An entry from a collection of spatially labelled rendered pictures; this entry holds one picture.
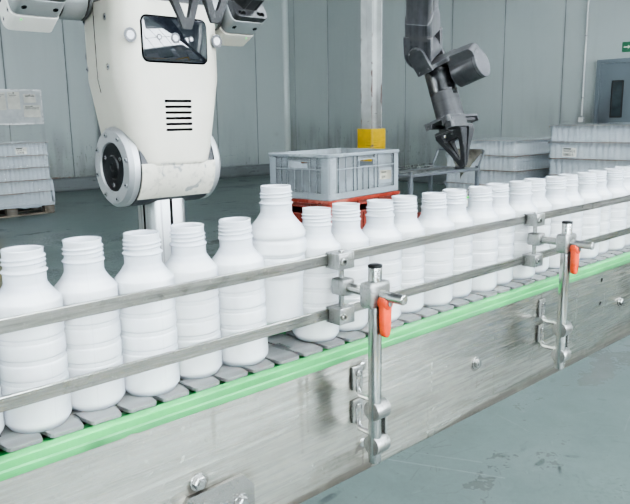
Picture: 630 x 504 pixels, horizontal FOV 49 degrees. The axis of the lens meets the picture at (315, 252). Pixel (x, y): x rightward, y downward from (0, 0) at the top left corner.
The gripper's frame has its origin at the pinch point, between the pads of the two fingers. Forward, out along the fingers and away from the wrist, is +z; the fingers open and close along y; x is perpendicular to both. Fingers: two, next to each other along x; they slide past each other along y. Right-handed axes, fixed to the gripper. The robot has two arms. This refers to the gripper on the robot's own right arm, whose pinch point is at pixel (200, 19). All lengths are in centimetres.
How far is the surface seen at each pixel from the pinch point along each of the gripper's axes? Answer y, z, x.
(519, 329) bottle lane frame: 20, 47, 45
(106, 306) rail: 18.2, 29.7, -24.6
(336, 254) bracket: 20.1, 28.8, 3.9
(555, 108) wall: -493, -2, 1030
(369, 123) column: -671, 15, 770
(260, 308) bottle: 17.7, 33.8, -6.0
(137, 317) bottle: 16.9, 31.8, -20.8
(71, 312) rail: 18.2, 29.6, -27.9
